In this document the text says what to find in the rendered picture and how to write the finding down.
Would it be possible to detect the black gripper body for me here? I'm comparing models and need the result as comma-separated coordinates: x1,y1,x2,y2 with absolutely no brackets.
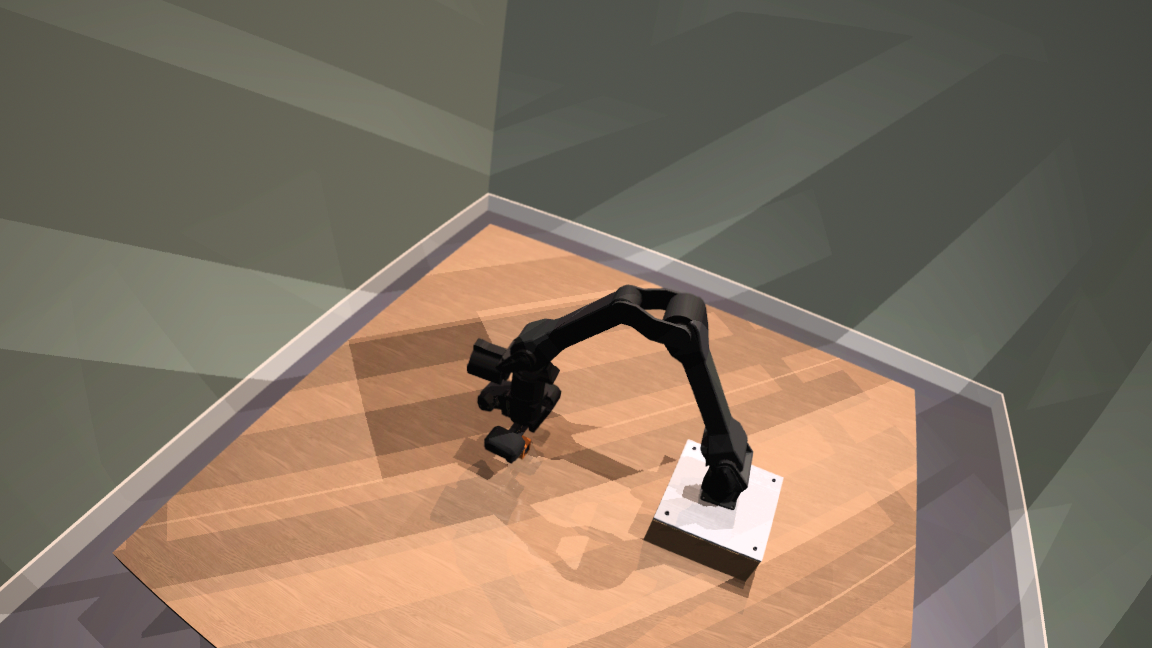
484,383,561,461

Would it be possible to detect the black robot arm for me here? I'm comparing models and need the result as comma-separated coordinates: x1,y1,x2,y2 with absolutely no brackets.
467,284,755,510

